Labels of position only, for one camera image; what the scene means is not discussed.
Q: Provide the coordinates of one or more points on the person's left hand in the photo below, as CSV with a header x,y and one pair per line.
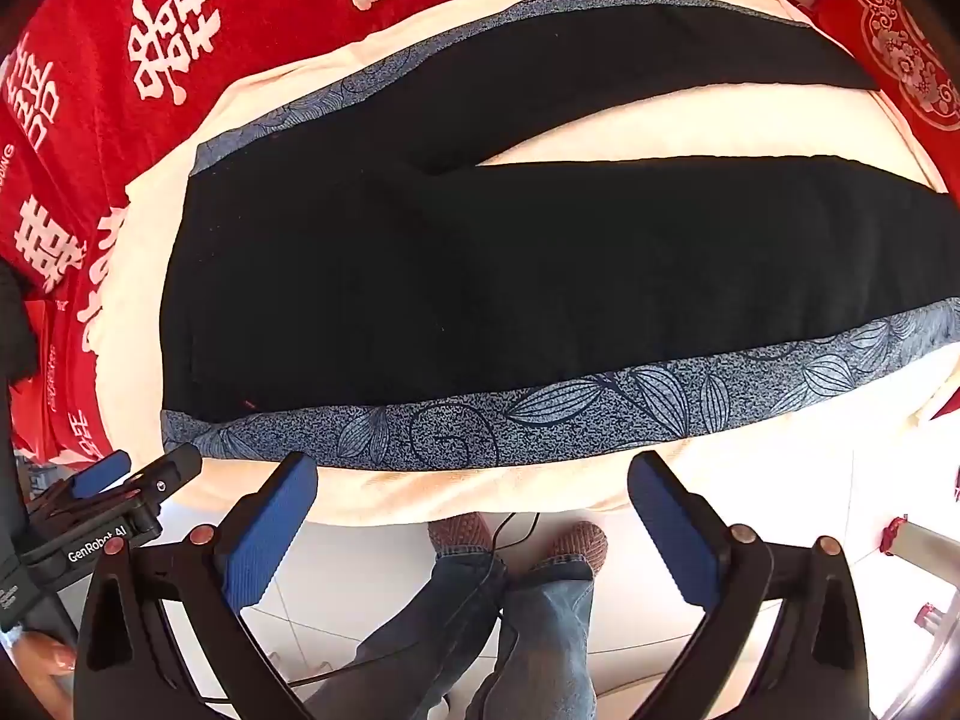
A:
x,y
41,664

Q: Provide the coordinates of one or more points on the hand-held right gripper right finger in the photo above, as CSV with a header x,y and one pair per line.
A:
x,y
677,536

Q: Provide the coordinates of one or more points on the red printed blanket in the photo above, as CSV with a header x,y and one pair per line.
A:
x,y
262,15

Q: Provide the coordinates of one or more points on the black pants with blue stripe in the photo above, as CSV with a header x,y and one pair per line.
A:
x,y
450,277

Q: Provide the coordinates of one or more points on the metal ladder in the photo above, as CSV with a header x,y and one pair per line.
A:
x,y
930,544

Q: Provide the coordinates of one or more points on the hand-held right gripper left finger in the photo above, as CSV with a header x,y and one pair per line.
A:
x,y
268,536

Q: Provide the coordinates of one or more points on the dark cloth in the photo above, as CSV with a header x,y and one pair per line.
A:
x,y
15,315

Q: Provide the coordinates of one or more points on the person's left leg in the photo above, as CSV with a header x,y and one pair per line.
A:
x,y
420,630

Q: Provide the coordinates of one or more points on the red printed cushion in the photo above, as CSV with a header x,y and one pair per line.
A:
x,y
900,52

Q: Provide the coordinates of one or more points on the cream blanket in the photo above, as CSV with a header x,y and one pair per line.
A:
x,y
675,120

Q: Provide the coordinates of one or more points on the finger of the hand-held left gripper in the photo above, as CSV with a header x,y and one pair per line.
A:
x,y
97,474
174,469

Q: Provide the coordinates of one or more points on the red plastic bag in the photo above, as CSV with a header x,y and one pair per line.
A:
x,y
56,390

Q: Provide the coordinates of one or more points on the knitted slipper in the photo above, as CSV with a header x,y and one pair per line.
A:
x,y
577,544
459,532

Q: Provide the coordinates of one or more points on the person's right leg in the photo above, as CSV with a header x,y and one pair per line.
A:
x,y
547,637

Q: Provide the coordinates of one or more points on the person's leg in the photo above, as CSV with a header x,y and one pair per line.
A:
x,y
547,637
420,630

